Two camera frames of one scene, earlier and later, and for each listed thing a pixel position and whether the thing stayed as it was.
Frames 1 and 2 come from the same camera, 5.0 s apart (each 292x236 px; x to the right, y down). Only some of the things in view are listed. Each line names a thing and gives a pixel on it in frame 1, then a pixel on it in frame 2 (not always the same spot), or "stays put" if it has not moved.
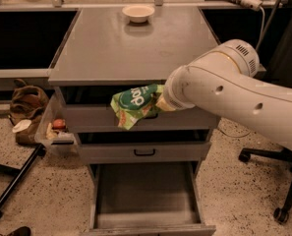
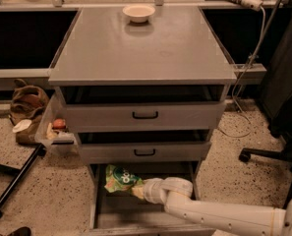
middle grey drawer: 180,147 stays put
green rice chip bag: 134,103 → 119,179
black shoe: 20,231 stays put
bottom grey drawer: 145,199 stays put
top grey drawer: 92,111 stays put
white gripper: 172,96 → 152,190
